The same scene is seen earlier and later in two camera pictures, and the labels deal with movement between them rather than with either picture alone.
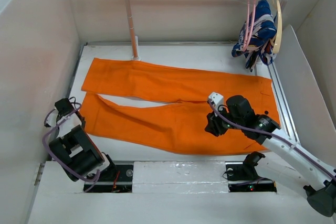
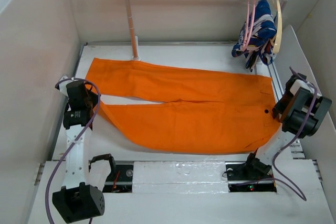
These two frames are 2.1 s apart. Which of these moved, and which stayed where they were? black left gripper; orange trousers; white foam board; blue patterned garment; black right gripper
Moved: black left gripper; black right gripper
Stayed: blue patterned garment; white foam board; orange trousers
